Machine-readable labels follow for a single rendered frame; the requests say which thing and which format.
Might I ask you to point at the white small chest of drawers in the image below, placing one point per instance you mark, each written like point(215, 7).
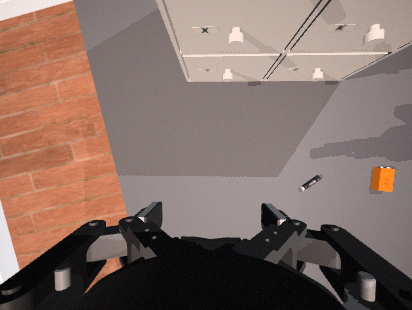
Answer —
point(166, 18)

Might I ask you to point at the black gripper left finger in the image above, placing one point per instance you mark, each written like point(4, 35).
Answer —
point(60, 276)

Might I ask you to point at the beige drawer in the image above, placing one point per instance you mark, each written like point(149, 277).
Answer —
point(344, 25)
point(321, 66)
point(204, 26)
point(228, 67)

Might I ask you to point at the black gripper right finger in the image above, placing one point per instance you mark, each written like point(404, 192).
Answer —
point(360, 277)

